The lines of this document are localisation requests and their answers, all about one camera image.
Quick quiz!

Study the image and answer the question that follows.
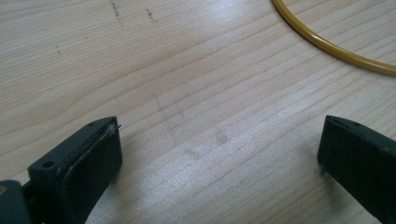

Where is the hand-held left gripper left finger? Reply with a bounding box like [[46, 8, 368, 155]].
[[27, 116, 123, 224]]

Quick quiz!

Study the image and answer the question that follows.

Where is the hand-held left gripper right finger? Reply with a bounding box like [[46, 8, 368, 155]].
[[317, 114, 396, 224]]

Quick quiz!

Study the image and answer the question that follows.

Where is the yellow cable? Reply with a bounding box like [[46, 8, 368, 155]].
[[271, 0, 396, 77]]

